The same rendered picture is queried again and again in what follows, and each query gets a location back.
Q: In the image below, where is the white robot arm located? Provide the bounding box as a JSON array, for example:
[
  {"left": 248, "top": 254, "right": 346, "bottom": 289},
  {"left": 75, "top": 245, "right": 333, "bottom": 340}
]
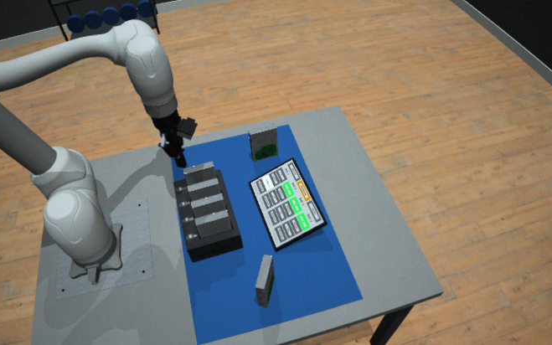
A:
[{"left": 0, "top": 19, "right": 178, "bottom": 285}]

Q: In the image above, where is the blue mat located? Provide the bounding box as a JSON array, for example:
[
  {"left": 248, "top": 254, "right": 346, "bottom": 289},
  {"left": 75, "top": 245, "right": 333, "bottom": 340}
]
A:
[{"left": 178, "top": 125, "right": 363, "bottom": 345}]

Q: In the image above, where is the black-framed status screen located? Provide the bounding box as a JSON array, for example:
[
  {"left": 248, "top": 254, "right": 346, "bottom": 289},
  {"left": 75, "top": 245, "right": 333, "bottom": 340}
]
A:
[{"left": 249, "top": 157, "right": 328, "bottom": 251}]

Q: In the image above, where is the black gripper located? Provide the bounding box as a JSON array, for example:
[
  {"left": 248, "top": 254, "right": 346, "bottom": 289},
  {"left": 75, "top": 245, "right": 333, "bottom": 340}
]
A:
[{"left": 151, "top": 109, "right": 187, "bottom": 167}]

